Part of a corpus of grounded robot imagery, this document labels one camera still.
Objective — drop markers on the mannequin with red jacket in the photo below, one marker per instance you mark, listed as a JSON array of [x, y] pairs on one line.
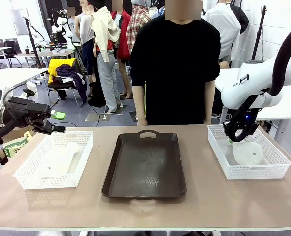
[[124, 37]]

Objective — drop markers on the white opaque plastic flask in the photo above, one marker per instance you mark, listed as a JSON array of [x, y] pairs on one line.
[[66, 157]]

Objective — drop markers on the background person in white shirt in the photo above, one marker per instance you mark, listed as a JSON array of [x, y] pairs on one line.
[[73, 24]]

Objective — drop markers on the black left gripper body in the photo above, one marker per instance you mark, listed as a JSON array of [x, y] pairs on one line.
[[25, 109]]

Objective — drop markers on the person's left forearm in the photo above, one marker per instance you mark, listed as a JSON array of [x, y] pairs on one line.
[[209, 98]]

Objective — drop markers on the grey mannequin base plate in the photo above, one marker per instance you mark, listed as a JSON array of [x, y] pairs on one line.
[[133, 116], [97, 116]]

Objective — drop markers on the person's right forearm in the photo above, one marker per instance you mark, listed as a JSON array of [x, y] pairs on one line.
[[139, 100]]

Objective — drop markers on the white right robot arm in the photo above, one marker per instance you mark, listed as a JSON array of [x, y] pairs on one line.
[[246, 81]]

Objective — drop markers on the white side table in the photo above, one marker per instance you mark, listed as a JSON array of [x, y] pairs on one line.
[[10, 77]]

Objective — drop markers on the mannequin with plaid shirt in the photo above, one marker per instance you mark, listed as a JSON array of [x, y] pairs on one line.
[[138, 27]]

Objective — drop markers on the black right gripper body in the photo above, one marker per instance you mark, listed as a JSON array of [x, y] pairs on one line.
[[252, 121]]

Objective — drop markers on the translucent plastic flask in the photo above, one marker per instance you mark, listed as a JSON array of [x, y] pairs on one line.
[[248, 152]]

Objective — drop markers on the black jacket on hanger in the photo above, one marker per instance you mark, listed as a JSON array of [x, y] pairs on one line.
[[242, 19]]

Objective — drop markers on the cluttered background work table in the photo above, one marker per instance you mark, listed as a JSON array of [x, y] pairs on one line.
[[47, 52]]

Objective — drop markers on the yellow cloth on chair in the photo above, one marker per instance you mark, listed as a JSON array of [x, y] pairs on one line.
[[52, 67]]

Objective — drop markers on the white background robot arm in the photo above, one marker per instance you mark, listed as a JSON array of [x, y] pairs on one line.
[[59, 24]]

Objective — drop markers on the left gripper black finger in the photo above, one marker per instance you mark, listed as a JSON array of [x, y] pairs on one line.
[[54, 129], [59, 115]]

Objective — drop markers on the mannequin with white shirt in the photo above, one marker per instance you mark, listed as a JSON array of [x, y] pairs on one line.
[[224, 27]]

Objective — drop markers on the person in black sweater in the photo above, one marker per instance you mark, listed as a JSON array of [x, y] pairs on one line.
[[175, 61]]

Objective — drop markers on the tall black tripod stand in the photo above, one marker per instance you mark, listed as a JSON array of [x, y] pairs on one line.
[[258, 37]]

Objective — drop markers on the purple clothing on chair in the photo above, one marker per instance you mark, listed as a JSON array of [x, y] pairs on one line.
[[74, 76]]

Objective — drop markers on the black office chair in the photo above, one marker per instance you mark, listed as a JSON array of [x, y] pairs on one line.
[[9, 52]]

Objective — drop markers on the mannequin with cream jacket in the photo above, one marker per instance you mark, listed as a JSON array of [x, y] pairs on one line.
[[106, 49]]

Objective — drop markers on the person's left hand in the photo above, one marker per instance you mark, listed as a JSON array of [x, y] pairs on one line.
[[207, 121]]

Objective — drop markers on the cardboard box with green print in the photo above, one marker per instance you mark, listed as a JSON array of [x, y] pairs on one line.
[[16, 147]]

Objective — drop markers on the white perforated plastic basket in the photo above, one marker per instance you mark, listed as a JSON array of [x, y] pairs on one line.
[[39, 172], [270, 169]]

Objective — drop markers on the whiteboard on wall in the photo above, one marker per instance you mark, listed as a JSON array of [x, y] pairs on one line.
[[19, 22]]

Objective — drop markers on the dark brown serving tray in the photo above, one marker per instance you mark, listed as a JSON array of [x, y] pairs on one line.
[[145, 167]]

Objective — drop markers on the person's right hand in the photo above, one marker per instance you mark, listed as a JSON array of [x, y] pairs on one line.
[[142, 122]]

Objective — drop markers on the white box on floor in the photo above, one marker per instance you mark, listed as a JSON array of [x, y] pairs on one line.
[[32, 89]]

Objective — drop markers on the black tripod with camera arm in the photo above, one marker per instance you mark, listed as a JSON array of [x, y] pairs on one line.
[[33, 44]]

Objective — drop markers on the mannequin with white tank top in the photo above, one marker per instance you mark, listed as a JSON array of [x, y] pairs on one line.
[[85, 32]]

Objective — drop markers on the black metal frame chair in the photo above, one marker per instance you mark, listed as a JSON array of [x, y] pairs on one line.
[[59, 86]]

